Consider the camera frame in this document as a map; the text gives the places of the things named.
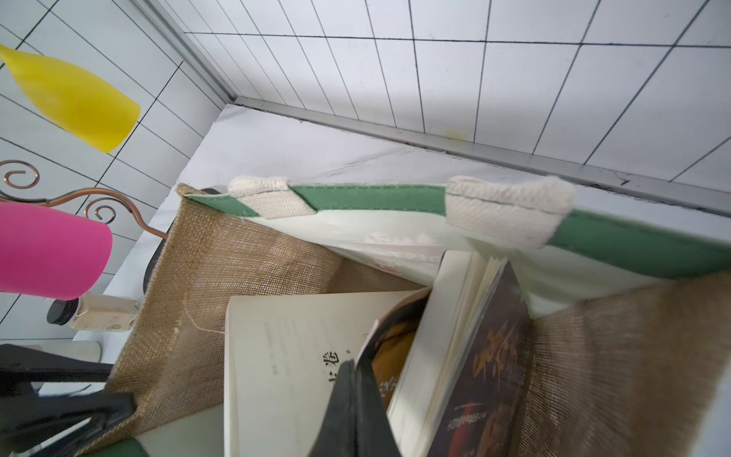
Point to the purple starry book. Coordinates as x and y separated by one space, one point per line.
459 390

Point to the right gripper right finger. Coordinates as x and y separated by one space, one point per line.
373 433

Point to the green jute canvas bag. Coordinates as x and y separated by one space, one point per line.
632 299

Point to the blue book yellow label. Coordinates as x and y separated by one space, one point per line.
282 356

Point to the dark green brown book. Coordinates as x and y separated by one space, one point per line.
390 340

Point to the yellow plastic wine glass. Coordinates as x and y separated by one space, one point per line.
79 102

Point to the pink plastic wine glass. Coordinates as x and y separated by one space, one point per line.
51 254

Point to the small jar black lid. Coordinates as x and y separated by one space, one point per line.
92 312

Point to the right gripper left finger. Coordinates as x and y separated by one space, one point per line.
337 435

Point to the metal scroll glass rack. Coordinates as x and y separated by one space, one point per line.
18 167

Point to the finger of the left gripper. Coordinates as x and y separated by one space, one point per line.
28 421
26 365

